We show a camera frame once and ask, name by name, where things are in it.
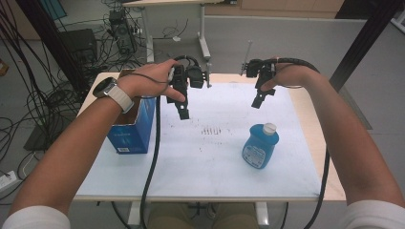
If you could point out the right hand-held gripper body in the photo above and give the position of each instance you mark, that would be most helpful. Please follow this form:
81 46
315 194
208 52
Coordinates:
262 71

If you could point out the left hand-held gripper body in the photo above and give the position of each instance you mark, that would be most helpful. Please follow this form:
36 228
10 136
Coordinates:
180 79

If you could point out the blue bottle with white cap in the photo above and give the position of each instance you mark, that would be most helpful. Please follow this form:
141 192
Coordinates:
259 148

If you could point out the person's right hand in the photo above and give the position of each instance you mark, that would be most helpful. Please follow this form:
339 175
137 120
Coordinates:
294 76

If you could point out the person's left hand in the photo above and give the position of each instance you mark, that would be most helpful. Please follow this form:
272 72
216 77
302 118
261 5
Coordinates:
146 82

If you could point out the light wooden table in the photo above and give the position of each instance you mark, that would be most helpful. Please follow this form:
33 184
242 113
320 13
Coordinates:
305 105

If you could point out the white desk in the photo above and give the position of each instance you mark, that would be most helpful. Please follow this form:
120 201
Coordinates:
203 35

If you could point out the blue cardboard box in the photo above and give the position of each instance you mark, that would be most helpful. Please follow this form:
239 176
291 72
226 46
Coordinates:
133 136

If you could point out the white table mat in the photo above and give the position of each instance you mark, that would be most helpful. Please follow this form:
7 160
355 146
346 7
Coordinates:
207 165

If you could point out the wristwatch with white band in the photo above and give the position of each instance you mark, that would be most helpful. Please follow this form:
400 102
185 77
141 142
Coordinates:
116 92

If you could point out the black computer tower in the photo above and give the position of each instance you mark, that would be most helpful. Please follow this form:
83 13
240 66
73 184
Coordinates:
122 31

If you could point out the black box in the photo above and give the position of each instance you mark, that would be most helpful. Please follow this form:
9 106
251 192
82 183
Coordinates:
79 44

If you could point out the person's khaki trousers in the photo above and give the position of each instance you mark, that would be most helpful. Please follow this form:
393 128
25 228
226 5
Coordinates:
168 218

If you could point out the person's white right sleeve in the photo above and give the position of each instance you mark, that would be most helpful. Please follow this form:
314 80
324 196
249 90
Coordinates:
375 216

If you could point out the person's white sleeve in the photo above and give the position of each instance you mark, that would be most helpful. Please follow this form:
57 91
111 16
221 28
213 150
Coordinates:
35 219
375 216

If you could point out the person's white left sleeve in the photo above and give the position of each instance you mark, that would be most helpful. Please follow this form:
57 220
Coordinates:
35 219

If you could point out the white power strip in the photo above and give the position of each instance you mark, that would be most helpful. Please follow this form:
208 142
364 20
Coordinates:
7 180

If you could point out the black metal post with base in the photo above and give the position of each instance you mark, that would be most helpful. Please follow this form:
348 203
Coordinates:
366 35

